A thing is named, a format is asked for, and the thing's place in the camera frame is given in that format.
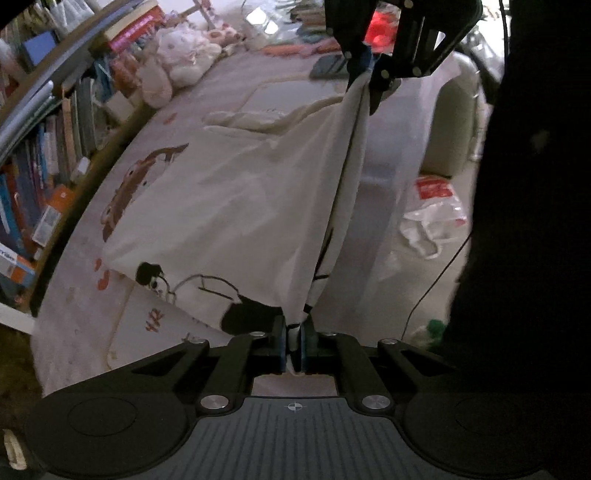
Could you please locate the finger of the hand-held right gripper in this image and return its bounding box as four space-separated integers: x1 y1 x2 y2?
323 0 376 89
369 0 483 116

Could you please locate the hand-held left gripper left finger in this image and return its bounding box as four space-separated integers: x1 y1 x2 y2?
44 315 286 415

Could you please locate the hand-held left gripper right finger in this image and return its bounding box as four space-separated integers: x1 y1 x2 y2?
301 315 541 415

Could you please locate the white cartoon print t-shirt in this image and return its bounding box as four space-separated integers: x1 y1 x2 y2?
100 69 376 376

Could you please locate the dark grey pouch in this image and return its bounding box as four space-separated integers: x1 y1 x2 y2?
309 53 349 80

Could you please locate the white rounded cushion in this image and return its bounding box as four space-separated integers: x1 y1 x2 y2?
422 53 483 178

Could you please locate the green white object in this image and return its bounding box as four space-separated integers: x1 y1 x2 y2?
411 318 446 349

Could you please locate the rumpled cream garment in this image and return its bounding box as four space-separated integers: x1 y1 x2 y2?
202 98 345 139

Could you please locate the small white plush toy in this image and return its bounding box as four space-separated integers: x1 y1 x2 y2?
203 25 245 47

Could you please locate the white red plastic bag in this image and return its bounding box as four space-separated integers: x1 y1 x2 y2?
399 175 468 259

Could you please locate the white pink plush toy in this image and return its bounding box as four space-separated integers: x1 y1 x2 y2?
157 23 223 88

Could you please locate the person's dark clothed body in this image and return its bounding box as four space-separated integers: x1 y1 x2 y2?
443 0 591 398

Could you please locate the pale pink printed bedsheet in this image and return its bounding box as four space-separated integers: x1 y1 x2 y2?
30 46 462 398

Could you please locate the pink round plush toy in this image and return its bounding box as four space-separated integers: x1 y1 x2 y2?
136 58 175 109

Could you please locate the white cube box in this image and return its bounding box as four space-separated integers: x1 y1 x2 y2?
102 95 136 123

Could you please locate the flat orange white box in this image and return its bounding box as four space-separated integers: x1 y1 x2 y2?
31 187 77 247

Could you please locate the tall orange white box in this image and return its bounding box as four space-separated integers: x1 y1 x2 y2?
0 244 37 289

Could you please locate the row of books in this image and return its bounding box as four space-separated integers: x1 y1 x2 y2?
0 0 160 305

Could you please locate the wooden bookshelf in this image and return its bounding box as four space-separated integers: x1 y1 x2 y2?
0 0 160 319

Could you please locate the black cable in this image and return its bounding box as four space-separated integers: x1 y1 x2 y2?
401 231 472 340

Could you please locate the white shelf post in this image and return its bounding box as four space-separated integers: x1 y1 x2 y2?
0 302 37 334

